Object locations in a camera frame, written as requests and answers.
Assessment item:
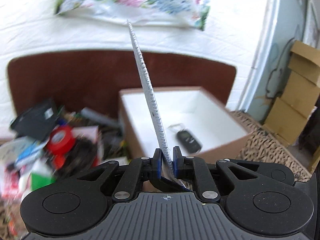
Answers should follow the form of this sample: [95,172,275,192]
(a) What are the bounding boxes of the silver blister pill strip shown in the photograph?
[127,20,186,189]

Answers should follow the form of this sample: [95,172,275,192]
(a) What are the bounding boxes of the black car key fob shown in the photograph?
[176,129,202,154]

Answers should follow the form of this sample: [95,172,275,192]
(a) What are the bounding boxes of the letter patterned table cloth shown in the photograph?
[231,111,312,182]

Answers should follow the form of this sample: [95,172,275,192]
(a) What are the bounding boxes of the red tape roll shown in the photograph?
[46,125,76,156]

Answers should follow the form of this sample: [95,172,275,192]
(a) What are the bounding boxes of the dark red chair back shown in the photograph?
[7,50,236,118]

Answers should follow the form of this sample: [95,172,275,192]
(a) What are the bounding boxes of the stacked brown cardboard boxes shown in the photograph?
[263,41,319,146]

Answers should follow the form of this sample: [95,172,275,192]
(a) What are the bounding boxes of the green small box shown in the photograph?
[30,169,55,191]

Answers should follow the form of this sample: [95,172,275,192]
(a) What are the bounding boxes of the black flat box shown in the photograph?
[10,99,59,141]

